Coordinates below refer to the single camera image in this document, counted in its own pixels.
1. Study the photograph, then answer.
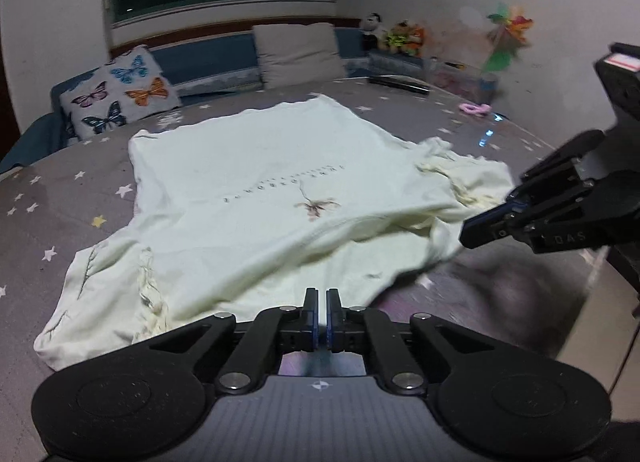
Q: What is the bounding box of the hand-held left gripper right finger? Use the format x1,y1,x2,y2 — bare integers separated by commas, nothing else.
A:
326,287,497,393

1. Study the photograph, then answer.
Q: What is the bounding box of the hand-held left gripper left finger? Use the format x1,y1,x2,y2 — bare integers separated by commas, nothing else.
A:
148,287,321,393

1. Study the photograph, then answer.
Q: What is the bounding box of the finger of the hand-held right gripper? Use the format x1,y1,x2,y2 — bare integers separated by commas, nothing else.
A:
519,129,607,199
459,177,615,255

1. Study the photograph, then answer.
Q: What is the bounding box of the pale yellow t-shirt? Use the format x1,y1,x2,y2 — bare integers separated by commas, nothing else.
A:
33,94,516,373

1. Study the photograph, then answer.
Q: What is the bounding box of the clear plastic box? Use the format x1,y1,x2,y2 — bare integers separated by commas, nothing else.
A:
426,58,502,104

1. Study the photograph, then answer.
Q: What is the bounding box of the colourful pinwheel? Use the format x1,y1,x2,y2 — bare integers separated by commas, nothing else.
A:
481,2,535,77

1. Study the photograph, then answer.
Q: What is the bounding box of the long black bar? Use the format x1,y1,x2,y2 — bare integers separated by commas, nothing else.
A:
367,74,432,94

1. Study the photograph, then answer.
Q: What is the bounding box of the orange plush toy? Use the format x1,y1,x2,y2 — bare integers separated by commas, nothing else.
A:
404,22,430,57

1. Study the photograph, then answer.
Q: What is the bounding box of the yellow green plush toy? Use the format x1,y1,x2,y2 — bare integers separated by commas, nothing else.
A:
379,22,408,54

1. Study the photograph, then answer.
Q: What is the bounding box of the black and white plush toy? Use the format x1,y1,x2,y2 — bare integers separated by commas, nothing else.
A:
360,12,390,39

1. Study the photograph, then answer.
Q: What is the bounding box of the plain grey pillow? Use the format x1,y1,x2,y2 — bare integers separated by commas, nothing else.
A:
251,22,348,90

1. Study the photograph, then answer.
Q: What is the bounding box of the grey star-print bed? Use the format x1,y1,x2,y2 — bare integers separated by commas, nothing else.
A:
0,74,621,393

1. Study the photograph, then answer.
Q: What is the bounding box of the blue padded headboard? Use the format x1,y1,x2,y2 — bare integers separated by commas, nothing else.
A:
0,26,381,173

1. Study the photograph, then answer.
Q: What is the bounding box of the butterfly print pillow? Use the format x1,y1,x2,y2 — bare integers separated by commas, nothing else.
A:
59,44,183,142

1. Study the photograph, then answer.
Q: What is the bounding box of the thin black cable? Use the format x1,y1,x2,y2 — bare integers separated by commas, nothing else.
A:
607,309,640,395

